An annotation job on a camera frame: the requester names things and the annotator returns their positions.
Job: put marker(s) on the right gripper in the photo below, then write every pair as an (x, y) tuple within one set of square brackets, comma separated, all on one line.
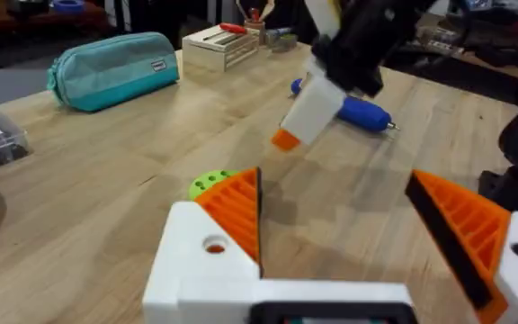
[(367, 40)]

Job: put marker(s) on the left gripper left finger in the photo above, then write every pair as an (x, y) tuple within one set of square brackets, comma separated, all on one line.
[(187, 270)]

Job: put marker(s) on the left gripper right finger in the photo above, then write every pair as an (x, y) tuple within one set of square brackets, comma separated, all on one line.
[(475, 234)]

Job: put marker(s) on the blue electric screwdriver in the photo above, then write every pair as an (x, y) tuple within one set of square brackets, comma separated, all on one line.
[(362, 112)]

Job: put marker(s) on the small clear jar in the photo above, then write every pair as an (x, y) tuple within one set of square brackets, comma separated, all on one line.
[(283, 41)]

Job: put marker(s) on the green disc with holes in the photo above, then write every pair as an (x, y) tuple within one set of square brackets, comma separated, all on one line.
[(205, 182)]

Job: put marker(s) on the cup with tools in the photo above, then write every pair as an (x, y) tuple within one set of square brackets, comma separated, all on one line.
[(255, 24)]

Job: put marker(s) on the wooden box with tools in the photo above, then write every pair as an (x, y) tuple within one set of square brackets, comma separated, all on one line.
[(218, 47)]

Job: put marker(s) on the heap of clutter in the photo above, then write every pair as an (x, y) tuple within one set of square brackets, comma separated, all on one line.
[(488, 36)]

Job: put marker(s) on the teal zip bag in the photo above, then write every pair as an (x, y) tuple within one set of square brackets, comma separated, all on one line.
[(110, 69)]

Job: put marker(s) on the blue tape roll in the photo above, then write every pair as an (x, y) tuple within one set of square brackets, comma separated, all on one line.
[(68, 5)]

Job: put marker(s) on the dark red side table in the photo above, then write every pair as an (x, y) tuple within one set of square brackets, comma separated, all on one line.
[(25, 20)]

